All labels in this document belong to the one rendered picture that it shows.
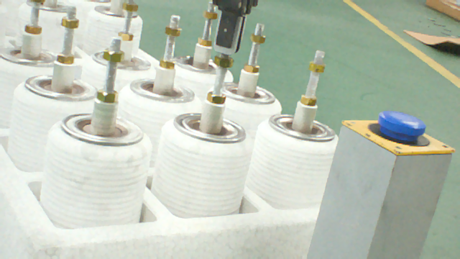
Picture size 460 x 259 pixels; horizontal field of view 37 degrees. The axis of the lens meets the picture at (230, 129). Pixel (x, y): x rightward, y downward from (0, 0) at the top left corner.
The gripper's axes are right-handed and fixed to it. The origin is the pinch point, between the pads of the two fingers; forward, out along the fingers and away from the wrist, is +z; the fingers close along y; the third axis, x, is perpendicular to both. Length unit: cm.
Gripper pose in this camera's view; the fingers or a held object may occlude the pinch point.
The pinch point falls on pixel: (230, 32)
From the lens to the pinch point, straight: 67.1
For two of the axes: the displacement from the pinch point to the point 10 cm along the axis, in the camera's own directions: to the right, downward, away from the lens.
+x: -9.2, -2.8, 2.7
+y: 3.4, -2.3, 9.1
